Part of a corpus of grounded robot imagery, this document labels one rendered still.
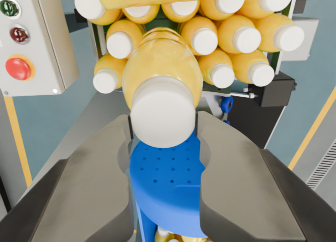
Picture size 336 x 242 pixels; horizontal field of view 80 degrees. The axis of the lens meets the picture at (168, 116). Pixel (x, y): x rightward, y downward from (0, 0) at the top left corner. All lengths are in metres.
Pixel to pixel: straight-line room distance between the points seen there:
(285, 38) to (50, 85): 0.40
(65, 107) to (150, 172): 1.42
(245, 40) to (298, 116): 1.67
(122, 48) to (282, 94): 0.38
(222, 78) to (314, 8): 1.40
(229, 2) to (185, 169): 0.30
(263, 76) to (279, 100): 0.16
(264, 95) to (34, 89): 0.47
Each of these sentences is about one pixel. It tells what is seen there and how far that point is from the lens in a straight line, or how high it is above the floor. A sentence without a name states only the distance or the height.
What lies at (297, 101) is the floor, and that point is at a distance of 1.92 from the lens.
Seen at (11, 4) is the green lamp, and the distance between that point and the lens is 0.38.
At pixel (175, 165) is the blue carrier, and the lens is 0.42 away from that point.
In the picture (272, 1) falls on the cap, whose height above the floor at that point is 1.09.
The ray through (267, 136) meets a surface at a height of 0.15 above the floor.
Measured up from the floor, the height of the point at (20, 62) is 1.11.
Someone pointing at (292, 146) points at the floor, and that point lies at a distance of 2.18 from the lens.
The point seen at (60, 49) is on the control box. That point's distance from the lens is 0.42.
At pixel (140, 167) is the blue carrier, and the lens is 0.43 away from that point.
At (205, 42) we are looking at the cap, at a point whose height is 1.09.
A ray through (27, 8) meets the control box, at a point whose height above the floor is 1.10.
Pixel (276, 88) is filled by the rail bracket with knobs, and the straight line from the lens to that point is 0.53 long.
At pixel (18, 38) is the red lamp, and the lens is 0.38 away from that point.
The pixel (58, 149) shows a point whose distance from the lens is 1.01.
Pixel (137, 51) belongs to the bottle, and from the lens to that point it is 0.16.
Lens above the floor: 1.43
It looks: 61 degrees down
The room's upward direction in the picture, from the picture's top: 176 degrees clockwise
